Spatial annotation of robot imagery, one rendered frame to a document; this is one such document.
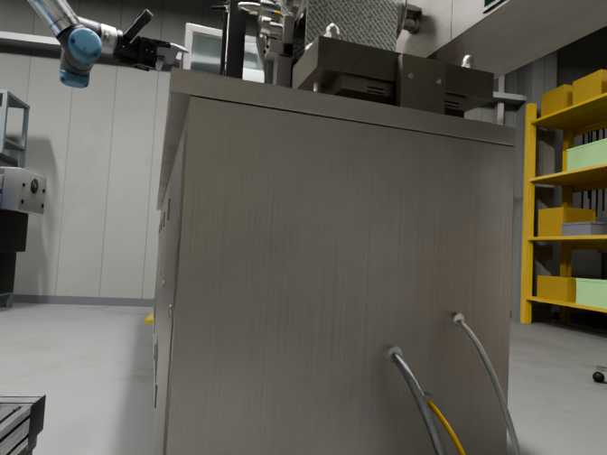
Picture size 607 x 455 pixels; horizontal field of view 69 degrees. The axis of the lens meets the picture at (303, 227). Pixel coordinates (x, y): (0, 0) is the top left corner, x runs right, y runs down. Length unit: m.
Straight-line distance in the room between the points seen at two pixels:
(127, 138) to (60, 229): 1.10
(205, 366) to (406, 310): 0.36
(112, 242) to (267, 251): 4.11
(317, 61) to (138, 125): 4.10
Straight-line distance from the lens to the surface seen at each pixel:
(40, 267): 4.98
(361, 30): 1.18
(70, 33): 1.33
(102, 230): 4.81
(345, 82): 0.89
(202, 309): 0.71
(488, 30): 1.15
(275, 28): 1.19
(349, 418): 0.82
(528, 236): 5.27
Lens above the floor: 0.63
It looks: 3 degrees up
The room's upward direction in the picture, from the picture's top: 3 degrees clockwise
